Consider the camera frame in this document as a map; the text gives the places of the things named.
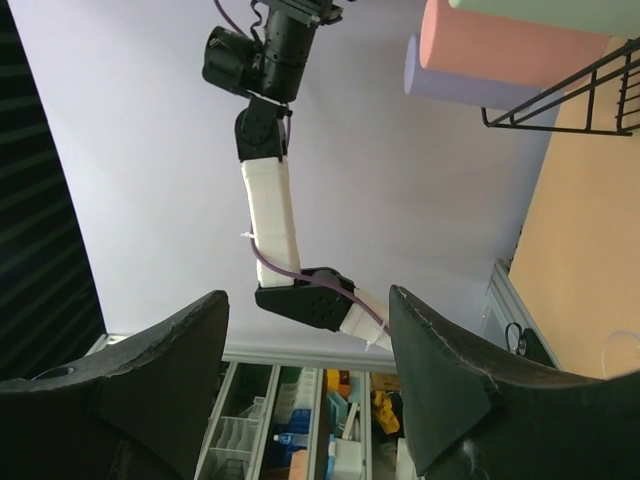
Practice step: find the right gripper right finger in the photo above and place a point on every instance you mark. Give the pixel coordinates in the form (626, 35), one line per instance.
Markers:
(472, 410)

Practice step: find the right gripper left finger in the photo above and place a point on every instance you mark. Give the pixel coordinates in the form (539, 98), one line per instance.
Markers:
(138, 409)

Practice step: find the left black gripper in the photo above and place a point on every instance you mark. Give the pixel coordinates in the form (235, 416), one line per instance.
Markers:
(321, 12)

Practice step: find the tall purple cup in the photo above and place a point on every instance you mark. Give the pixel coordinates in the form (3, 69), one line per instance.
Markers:
(460, 89)

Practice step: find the tall pink cup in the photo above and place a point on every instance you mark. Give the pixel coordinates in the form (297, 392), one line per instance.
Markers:
(501, 49)

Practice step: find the tall green cup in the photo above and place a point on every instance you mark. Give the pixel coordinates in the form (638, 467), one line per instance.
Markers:
(614, 18)

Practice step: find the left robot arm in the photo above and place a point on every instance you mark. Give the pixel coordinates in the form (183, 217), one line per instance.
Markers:
(265, 65)

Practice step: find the storage shelf with bins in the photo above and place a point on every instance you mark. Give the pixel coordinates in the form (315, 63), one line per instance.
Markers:
(285, 422)

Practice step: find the clear glass cup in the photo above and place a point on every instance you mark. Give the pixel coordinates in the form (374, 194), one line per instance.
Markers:
(620, 354)

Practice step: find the aluminium mounting rail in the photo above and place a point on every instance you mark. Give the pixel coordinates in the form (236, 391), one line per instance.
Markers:
(506, 322)

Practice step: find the black wire dish rack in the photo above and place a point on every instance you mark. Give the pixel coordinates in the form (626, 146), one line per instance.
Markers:
(602, 99)

